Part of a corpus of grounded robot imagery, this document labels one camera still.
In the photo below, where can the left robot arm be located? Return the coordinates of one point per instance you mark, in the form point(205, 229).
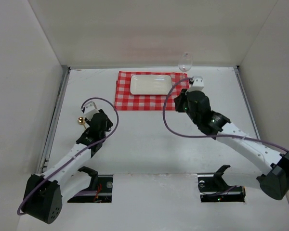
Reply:
point(45, 193)

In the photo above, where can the white rectangular plate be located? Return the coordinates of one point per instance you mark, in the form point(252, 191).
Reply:
point(150, 84)

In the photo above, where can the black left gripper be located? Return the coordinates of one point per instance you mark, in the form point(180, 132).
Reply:
point(90, 121)

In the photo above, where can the clear wine glass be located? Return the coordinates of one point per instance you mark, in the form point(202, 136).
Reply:
point(185, 62)

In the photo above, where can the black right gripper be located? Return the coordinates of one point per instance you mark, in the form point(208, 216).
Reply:
point(181, 101)

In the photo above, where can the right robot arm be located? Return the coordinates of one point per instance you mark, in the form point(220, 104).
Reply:
point(273, 165)

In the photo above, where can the left aluminium table rail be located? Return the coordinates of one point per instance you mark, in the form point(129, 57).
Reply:
point(46, 151)

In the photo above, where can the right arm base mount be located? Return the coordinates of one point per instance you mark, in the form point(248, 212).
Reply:
point(213, 189)

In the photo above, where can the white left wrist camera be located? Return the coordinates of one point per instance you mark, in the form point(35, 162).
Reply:
point(89, 110)

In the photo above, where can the gold spoon black handle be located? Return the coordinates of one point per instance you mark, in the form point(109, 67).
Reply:
point(82, 122)

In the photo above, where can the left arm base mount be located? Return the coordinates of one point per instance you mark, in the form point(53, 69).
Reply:
point(99, 189)

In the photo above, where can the right aluminium table rail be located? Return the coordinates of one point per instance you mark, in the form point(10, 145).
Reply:
point(245, 127)

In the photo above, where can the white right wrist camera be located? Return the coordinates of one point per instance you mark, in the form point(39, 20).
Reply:
point(196, 83)

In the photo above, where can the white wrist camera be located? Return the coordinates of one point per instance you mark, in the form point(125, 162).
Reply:
point(196, 83)
point(89, 110)

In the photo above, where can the aluminium table rail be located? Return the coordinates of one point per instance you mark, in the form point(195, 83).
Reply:
point(46, 151)
point(245, 127)

